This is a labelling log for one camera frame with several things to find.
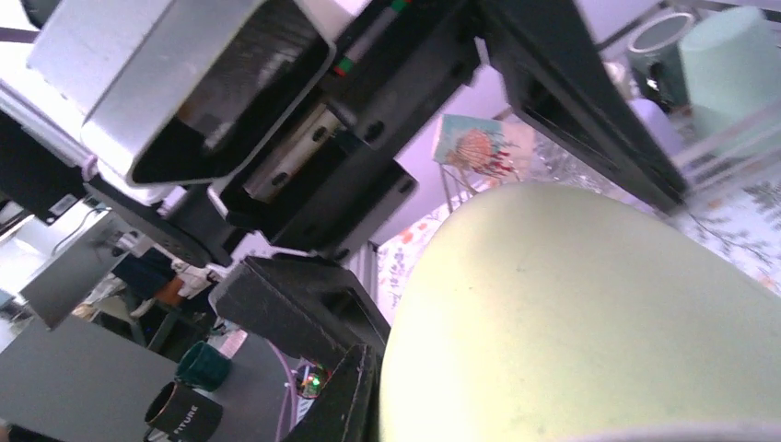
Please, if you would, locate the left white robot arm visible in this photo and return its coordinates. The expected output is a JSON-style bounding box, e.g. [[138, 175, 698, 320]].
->
[[1, 1, 687, 367]]

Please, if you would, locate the black mug with lettering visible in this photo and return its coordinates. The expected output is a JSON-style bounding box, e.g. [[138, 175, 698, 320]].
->
[[144, 381, 224, 442]]

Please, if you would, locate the yellow-green mug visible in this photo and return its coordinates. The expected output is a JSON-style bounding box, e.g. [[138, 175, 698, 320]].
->
[[378, 182, 781, 442]]

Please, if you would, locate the dark green ribbed cup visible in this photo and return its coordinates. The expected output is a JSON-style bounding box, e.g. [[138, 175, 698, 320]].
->
[[175, 342, 232, 392]]

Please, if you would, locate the floral patterned mug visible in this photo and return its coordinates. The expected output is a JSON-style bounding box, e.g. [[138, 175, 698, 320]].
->
[[432, 114, 535, 179]]

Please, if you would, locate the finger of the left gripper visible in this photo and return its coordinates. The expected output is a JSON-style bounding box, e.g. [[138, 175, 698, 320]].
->
[[477, 1, 688, 212]]

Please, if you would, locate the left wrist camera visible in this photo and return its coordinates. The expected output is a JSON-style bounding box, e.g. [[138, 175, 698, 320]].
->
[[27, 1, 351, 187]]

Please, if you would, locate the wire dish rack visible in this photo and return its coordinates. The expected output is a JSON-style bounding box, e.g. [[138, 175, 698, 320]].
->
[[471, 1, 780, 214]]

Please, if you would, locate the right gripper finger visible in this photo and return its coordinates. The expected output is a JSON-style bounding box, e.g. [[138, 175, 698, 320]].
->
[[284, 344, 381, 442]]

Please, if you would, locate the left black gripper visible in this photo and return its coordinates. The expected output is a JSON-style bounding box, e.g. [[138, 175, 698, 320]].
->
[[207, 1, 479, 366]]

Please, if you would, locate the mint green cup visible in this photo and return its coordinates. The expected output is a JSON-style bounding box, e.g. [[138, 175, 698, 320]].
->
[[679, 6, 780, 141]]

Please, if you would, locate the dark grey-green mug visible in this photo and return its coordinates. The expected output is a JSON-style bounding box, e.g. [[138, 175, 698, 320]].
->
[[626, 12, 696, 113]]

